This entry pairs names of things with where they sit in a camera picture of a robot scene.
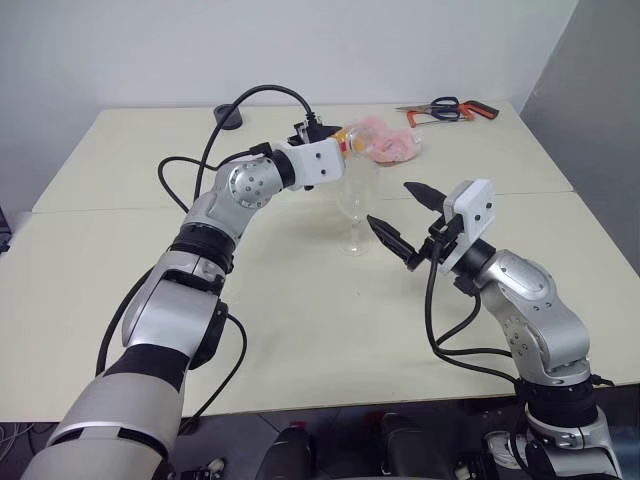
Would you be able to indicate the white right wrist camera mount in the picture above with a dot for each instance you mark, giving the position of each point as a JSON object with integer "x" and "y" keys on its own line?
{"x": 475, "y": 210}

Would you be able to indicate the clear plastic cup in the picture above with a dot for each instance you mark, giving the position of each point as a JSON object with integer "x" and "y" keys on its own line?
{"x": 355, "y": 220}

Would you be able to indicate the black rounded shape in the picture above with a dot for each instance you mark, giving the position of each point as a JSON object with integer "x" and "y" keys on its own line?
{"x": 290, "y": 455}
{"x": 415, "y": 450}

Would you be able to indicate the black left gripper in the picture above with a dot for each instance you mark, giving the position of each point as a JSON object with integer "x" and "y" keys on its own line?
{"x": 300, "y": 135}

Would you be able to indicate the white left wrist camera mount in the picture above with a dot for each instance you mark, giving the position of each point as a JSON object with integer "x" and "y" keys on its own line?
{"x": 320, "y": 162}

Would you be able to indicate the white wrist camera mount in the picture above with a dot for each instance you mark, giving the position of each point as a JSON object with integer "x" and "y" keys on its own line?
{"x": 320, "y": 162}
{"x": 475, "y": 210}

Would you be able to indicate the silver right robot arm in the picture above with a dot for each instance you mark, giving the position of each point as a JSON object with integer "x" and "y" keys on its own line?
{"x": 530, "y": 285}

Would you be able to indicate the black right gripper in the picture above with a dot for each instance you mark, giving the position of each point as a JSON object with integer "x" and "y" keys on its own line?
{"x": 437, "y": 240}

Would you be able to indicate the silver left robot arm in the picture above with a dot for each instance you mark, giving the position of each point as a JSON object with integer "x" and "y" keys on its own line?
{"x": 165, "y": 310}

